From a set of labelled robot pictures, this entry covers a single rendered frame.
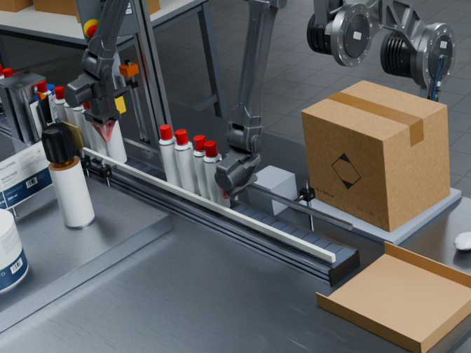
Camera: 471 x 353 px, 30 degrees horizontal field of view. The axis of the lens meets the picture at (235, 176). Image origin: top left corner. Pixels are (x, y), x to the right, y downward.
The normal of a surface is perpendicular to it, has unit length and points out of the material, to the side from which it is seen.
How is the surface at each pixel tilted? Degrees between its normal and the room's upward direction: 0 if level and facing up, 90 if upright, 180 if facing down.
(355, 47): 90
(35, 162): 90
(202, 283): 0
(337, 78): 0
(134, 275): 0
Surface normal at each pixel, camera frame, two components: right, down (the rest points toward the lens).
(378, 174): -0.77, 0.40
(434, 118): 0.61, 0.29
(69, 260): -0.15, -0.87
